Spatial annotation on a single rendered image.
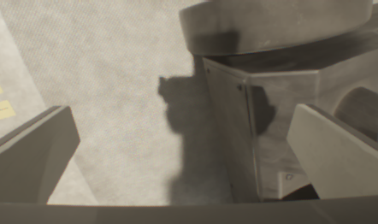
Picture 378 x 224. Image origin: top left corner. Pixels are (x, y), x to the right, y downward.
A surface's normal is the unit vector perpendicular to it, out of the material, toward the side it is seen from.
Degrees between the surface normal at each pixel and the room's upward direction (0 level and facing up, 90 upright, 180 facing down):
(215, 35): 61
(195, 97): 0
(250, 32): 43
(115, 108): 0
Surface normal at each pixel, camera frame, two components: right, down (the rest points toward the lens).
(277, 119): -0.47, 0.50
